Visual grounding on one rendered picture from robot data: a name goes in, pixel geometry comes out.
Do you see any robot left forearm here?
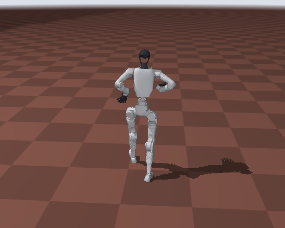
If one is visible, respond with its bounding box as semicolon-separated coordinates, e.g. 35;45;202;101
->
117;85;130;96

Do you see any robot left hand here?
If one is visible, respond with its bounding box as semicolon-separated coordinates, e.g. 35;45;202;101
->
117;93;127;103

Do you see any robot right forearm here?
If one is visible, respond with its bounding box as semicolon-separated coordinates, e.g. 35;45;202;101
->
156;84;171;93

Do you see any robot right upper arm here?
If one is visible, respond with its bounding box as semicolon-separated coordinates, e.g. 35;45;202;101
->
154;69;176;89

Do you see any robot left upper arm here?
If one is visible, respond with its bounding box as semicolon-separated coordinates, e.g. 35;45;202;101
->
115;68;135;88

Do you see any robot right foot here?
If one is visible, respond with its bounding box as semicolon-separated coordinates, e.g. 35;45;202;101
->
144;172;153;182

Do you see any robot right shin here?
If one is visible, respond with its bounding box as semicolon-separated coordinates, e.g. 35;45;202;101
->
146;142;154;176

